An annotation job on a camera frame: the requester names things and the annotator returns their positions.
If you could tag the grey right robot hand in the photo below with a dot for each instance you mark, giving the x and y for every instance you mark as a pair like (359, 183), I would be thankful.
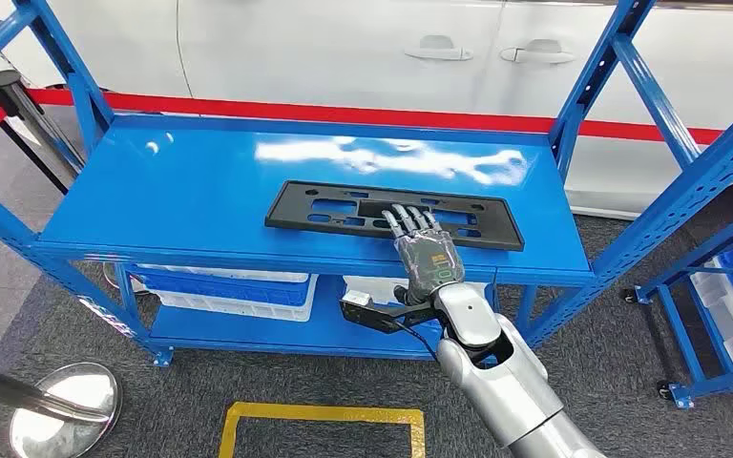
(430, 259)

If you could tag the black plastic plate bracket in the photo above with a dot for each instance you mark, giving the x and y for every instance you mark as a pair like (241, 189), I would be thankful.
(297, 215)

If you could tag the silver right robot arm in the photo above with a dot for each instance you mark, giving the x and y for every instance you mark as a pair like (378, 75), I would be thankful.
(505, 379)

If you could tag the blue metal shelf rack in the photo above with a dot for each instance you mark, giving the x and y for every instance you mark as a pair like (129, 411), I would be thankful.
(183, 189)

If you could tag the long red barrier belt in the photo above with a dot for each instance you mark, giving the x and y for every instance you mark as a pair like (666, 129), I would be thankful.
(341, 115)

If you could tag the yellow floor tape square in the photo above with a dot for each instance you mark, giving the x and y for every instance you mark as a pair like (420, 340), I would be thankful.
(322, 413)

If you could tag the white car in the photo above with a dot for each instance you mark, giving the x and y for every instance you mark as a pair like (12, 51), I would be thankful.
(309, 50)

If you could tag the blue wheeled rack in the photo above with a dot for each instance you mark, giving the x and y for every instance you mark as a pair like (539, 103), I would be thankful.
(676, 328)

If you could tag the black camera bracket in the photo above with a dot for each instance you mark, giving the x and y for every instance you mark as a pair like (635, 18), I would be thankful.
(373, 317)

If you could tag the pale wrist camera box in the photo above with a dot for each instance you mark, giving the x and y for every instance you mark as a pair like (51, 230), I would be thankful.
(357, 298)

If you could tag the black-topped stanchion post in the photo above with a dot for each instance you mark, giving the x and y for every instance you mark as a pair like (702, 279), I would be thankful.
(6, 85)

